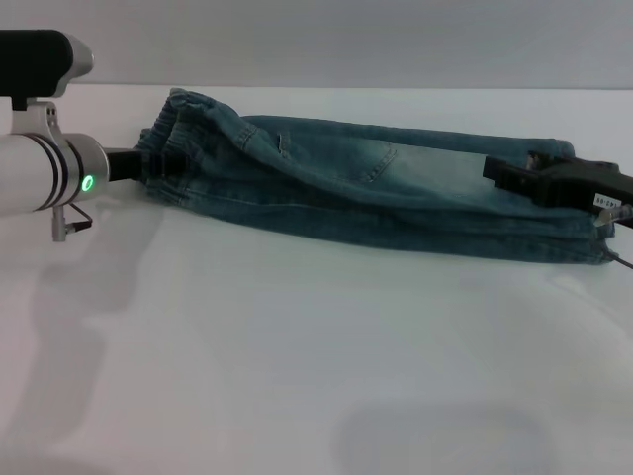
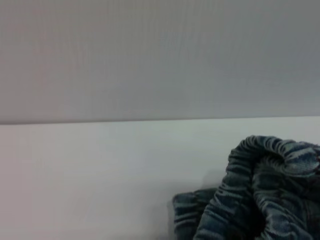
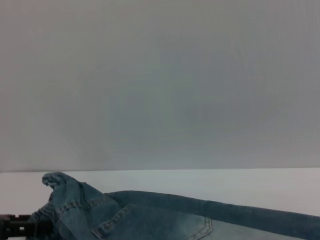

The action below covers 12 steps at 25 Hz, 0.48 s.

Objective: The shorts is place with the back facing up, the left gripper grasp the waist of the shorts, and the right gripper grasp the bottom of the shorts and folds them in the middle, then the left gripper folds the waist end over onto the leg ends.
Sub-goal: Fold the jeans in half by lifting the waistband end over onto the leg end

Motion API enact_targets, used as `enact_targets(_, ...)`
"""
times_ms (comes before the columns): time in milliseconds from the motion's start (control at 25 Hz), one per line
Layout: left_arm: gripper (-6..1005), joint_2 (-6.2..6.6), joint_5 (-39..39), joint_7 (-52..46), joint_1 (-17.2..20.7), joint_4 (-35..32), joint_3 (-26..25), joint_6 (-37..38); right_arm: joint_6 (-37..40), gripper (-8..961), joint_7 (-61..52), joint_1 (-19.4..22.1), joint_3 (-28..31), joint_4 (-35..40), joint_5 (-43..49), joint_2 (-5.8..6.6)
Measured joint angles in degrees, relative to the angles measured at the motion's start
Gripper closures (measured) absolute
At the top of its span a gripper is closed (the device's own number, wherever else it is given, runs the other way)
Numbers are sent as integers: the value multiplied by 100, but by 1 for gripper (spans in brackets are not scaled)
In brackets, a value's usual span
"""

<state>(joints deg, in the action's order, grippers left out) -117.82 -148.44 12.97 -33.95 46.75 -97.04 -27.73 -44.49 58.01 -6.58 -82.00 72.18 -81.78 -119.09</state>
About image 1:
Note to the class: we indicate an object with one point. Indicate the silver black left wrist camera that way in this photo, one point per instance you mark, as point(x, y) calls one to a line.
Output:
point(34, 62)

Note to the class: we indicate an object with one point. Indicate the blue denim shorts with cartoon print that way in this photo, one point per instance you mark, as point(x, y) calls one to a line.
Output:
point(346, 198)

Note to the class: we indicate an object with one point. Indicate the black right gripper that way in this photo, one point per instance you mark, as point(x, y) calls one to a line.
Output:
point(578, 185)

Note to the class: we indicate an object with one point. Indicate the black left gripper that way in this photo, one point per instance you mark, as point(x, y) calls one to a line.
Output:
point(123, 165)

